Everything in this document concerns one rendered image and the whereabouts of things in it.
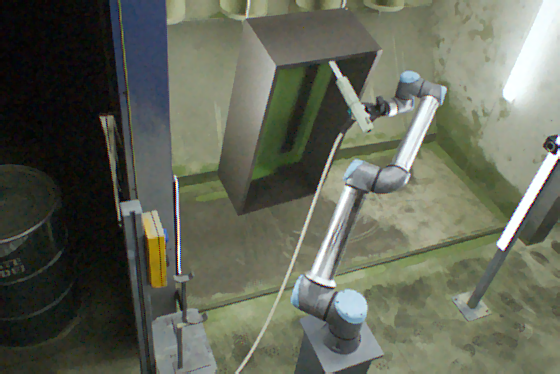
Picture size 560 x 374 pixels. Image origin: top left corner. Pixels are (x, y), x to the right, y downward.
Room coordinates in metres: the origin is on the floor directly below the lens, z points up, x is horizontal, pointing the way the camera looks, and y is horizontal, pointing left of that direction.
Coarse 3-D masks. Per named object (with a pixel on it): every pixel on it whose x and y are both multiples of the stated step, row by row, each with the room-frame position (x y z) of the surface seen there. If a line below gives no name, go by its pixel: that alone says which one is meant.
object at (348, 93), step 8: (336, 72) 2.33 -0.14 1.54; (344, 80) 2.29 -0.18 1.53; (344, 88) 2.25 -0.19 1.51; (344, 96) 2.23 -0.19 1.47; (352, 96) 2.21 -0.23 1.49; (352, 104) 2.18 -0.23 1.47; (360, 104) 2.18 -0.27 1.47; (352, 112) 2.17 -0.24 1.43; (360, 112) 2.14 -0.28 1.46; (352, 120) 2.16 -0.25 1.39; (360, 120) 2.11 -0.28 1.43; (368, 120) 2.09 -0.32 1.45; (344, 128) 2.20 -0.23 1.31; (360, 128) 2.10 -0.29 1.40; (368, 128) 2.07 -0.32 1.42
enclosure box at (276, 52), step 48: (240, 48) 2.42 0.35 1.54; (288, 48) 2.27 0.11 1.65; (336, 48) 2.37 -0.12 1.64; (240, 96) 2.39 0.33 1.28; (288, 96) 2.72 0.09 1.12; (336, 96) 2.69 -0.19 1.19; (240, 144) 2.36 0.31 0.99; (288, 144) 2.86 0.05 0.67; (240, 192) 2.32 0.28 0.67; (288, 192) 2.60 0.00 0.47
